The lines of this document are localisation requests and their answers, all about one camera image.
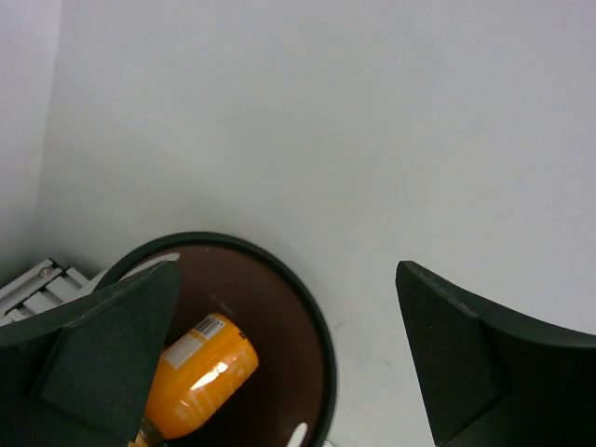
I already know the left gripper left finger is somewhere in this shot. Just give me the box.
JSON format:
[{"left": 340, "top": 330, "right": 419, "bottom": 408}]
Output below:
[{"left": 1, "top": 262, "right": 181, "bottom": 446}]

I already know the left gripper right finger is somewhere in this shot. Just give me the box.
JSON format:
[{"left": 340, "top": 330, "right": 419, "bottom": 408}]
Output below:
[{"left": 396, "top": 261, "right": 595, "bottom": 446}]

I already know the orange bottle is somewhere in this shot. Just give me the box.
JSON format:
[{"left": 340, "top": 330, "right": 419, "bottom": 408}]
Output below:
[{"left": 129, "top": 313, "right": 259, "bottom": 446}]

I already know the brown plastic waste bin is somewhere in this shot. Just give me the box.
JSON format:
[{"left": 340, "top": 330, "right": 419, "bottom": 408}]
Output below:
[{"left": 97, "top": 232, "right": 337, "bottom": 446}]

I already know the white aluminium side rail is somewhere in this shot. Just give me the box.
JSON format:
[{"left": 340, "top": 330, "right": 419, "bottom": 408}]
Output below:
[{"left": 1, "top": 258, "right": 106, "bottom": 326}]

